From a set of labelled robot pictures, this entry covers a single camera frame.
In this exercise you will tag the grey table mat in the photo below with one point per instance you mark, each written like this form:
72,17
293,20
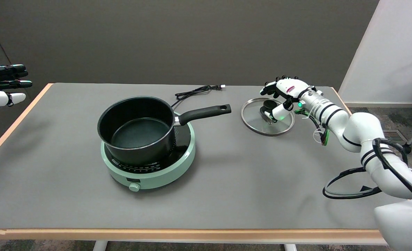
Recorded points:
227,191

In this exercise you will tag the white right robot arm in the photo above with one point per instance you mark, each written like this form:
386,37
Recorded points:
363,130

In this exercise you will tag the glass pot lid black knob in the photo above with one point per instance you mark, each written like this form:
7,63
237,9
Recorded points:
254,120

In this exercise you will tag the mint green induction cooker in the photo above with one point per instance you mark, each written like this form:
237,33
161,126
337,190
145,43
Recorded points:
157,179

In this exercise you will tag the white table leg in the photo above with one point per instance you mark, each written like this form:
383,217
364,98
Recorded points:
290,247
99,246

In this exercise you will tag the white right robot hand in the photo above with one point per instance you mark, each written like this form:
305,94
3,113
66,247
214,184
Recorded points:
291,87

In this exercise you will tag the metal floor vent grille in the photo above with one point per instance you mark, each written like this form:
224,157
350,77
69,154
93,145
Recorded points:
396,136

